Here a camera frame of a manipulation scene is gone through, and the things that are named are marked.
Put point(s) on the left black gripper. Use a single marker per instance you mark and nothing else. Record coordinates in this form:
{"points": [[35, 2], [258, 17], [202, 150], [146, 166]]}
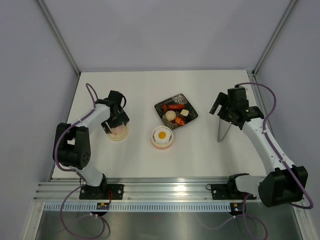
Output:
{"points": [[122, 119]]}

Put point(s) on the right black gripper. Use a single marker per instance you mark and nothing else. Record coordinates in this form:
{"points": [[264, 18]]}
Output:
{"points": [[221, 99]]}

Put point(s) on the metal tongs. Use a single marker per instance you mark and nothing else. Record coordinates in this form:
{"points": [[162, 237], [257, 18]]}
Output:
{"points": [[223, 127]]}

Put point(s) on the toy fried egg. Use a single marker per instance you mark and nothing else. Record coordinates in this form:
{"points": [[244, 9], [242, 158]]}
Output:
{"points": [[162, 136]]}

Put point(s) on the pink and cream lunch bowl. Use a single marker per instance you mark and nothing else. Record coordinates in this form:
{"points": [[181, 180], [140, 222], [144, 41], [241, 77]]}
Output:
{"points": [[158, 146]]}

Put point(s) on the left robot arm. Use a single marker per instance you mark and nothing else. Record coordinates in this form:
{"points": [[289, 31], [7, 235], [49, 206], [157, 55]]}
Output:
{"points": [[72, 147]]}

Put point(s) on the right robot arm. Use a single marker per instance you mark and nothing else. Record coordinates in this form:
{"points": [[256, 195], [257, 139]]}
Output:
{"points": [[284, 182]]}

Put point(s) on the toy cheese cube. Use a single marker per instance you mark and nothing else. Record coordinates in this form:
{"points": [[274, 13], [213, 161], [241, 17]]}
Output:
{"points": [[184, 112]]}

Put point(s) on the black patterned square plate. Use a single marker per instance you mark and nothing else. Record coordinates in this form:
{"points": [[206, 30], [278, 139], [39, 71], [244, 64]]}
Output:
{"points": [[176, 99]]}

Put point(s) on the toy orange chicken wing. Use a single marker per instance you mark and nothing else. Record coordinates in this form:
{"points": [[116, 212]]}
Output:
{"points": [[179, 121]]}

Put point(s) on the toy red sausage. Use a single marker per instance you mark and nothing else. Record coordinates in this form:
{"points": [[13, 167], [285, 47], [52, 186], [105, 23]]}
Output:
{"points": [[175, 107]]}

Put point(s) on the toy white bun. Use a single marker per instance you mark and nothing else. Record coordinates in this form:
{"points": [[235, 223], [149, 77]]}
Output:
{"points": [[170, 115]]}

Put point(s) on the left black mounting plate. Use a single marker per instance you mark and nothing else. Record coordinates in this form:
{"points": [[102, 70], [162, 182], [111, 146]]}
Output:
{"points": [[113, 191]]}

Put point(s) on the black mounting plate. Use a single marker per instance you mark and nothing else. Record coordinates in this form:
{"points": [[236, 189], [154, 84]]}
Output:
{"points": [[225, 192], [113, 191]]}

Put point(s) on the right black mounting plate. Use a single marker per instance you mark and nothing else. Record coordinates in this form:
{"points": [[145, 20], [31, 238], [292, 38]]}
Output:
{"points": [[225, 192]]}

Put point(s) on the aluminium rail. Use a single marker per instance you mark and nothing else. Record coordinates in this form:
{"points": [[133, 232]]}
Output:
{"points": [[167, 189]]}

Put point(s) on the right aluminium frame post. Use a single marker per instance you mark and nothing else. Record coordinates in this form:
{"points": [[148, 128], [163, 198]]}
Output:
{"points": [[274, 36]]}

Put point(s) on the aluminium frame post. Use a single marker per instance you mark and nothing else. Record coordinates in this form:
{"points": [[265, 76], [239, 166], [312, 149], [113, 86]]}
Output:
{"points": [[44, 9], [274, 36]]}

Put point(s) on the left aluminium frame post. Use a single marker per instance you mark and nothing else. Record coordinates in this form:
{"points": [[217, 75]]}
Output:
{"points": [[44, 9]]}

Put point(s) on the white slotted cable duct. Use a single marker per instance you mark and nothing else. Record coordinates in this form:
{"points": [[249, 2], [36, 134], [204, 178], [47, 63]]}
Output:
{"points": [[152, 207]]}

